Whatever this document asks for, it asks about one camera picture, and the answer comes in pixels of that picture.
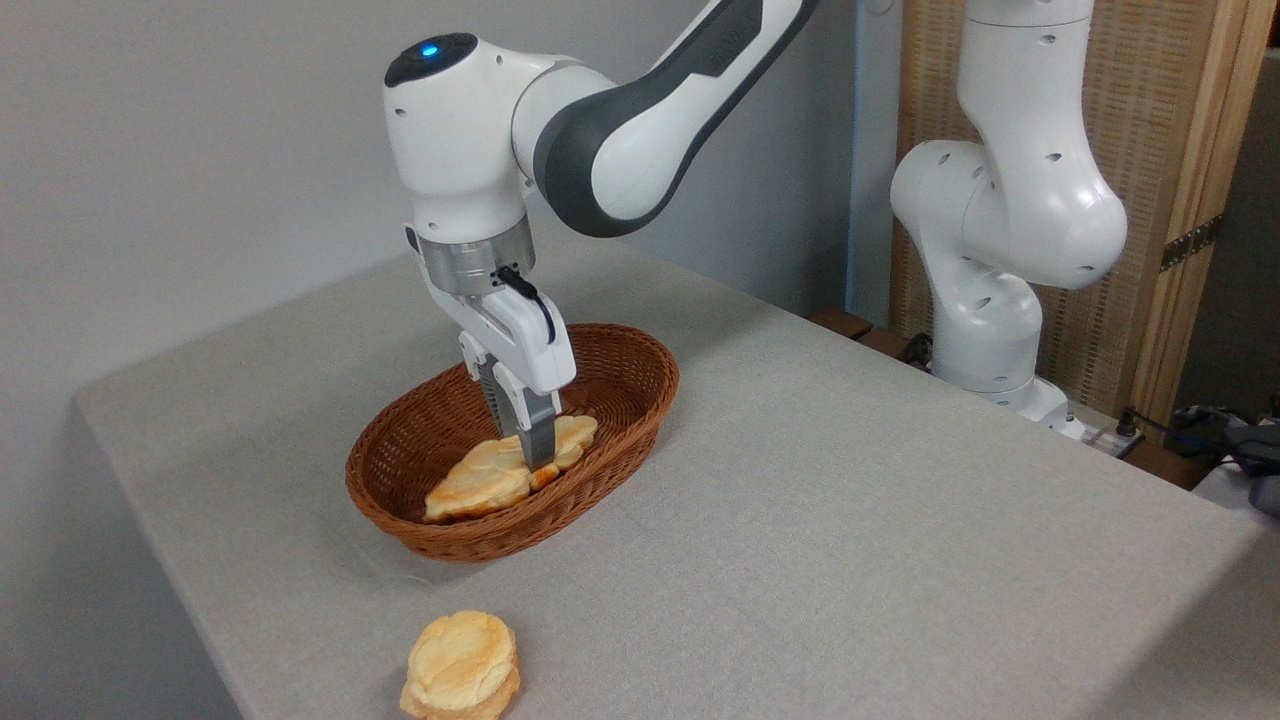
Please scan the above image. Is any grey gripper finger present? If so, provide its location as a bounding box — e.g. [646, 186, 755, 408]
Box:
[490, 362, 563, 471]
[458, 335, 513, 438]

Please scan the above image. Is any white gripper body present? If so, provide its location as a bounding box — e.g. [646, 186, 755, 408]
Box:
[405, 228, 578, 394]

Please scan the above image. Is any long braided bread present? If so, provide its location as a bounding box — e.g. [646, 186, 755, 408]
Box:
[424, 415, 599, 523]

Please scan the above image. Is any round bread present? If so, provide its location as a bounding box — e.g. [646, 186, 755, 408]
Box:
[399, 611, 522, 720]

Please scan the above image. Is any brown wicker basket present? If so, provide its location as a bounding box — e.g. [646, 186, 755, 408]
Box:
[345, 323, 681, 563]

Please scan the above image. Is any grey tablecloth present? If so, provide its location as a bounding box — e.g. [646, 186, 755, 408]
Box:
[72, 225, 1280, 720]

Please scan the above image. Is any wooden bamboo folding screen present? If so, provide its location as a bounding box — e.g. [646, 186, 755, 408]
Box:
[890, 0, 1280, 421]

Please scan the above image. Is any metal screen hinge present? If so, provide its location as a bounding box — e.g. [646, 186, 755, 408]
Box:
[1160, 215, 1223, 273]

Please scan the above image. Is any dark grey bag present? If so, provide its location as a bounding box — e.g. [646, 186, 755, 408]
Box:
[1175, 405, 1280, 516]

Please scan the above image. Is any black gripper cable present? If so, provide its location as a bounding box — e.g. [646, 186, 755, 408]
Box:
[495, 266, 557, 346]

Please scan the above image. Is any black cable at base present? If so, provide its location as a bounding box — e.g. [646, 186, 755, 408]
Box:
[1112, 405, 1241, 463]

